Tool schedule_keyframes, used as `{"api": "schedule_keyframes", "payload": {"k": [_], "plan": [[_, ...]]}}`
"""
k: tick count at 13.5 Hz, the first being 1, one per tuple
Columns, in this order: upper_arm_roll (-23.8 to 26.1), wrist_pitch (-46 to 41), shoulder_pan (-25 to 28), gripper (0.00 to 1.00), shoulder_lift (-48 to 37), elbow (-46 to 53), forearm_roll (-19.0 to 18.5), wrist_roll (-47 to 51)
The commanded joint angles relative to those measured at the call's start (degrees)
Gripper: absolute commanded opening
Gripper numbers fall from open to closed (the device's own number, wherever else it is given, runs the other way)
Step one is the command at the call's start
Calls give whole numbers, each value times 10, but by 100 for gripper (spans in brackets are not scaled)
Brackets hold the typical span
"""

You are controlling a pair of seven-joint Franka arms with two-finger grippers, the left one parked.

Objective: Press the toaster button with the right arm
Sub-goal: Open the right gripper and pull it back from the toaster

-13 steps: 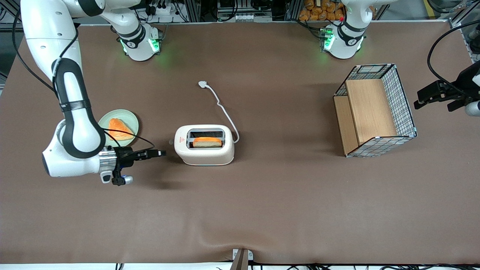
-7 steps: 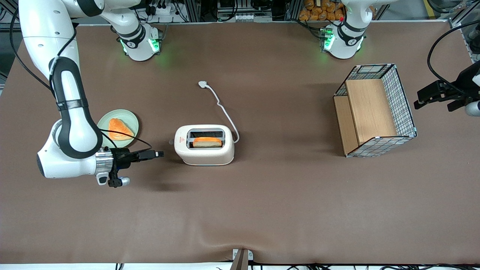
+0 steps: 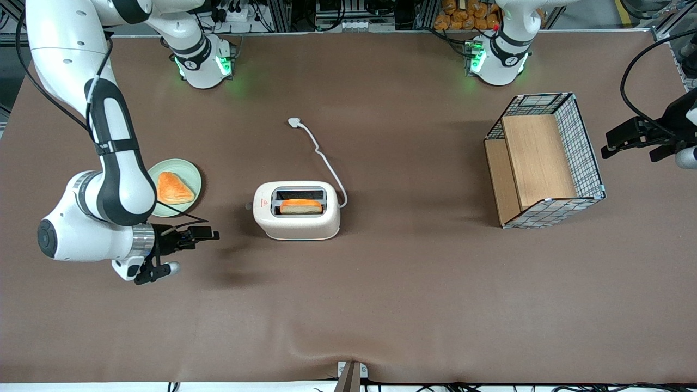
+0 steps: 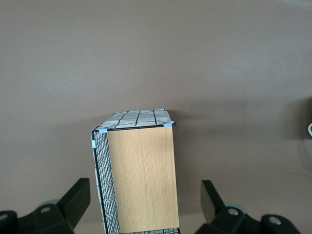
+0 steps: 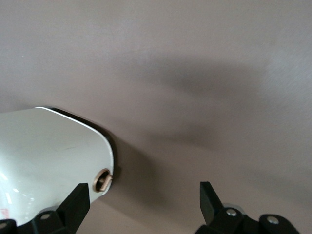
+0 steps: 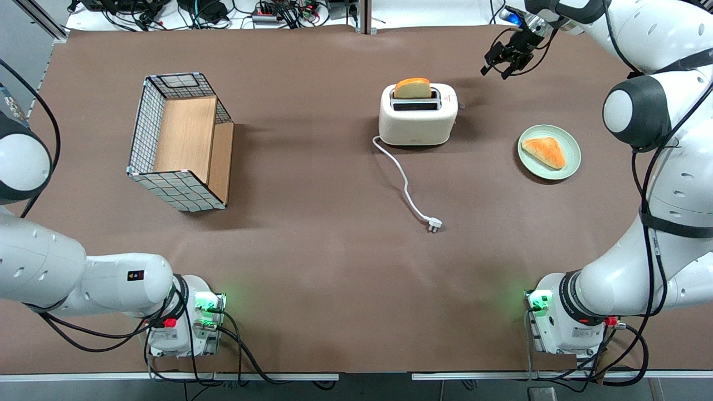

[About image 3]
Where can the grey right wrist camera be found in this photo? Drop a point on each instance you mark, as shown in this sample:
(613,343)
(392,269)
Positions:
(169,268)

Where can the triangular orange pastry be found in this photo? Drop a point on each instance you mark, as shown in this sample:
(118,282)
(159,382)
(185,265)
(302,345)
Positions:
(171,189)

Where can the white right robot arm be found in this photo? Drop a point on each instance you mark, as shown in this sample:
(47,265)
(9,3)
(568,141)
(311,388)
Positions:
(65,54)

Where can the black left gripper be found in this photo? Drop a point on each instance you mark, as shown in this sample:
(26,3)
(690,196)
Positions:
(673,121)

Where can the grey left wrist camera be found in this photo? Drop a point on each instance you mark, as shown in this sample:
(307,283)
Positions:
(687,158)

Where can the white power strip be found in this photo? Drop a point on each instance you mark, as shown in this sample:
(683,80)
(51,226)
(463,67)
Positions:
(234,15)

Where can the brown table mat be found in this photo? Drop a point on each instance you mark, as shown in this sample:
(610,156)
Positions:
(381,299)

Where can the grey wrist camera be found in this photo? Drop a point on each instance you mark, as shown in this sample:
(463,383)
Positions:
(687,158)
(169,268)

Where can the toast slice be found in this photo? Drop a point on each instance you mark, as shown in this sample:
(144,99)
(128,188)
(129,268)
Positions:
(300,207)

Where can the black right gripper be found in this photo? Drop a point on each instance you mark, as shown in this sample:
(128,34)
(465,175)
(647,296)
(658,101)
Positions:
(164,240)

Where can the wooden step shelf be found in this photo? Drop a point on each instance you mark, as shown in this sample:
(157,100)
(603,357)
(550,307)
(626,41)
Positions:
(536,158)

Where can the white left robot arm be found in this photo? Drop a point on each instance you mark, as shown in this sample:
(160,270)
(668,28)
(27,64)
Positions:
(503,54)

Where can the bag of bread rolls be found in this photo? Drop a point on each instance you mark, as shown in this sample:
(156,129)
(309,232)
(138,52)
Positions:
(463,16)

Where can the pale green plate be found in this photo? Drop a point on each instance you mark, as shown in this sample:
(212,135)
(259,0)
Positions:
(188,171)

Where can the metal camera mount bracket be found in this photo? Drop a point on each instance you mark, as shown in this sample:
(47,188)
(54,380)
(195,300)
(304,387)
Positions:
(351,378)

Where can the aluminium frame profile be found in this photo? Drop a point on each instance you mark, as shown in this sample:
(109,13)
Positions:
(667,27)

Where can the white two-slot toaster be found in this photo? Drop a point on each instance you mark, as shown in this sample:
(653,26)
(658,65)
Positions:
(297,226)

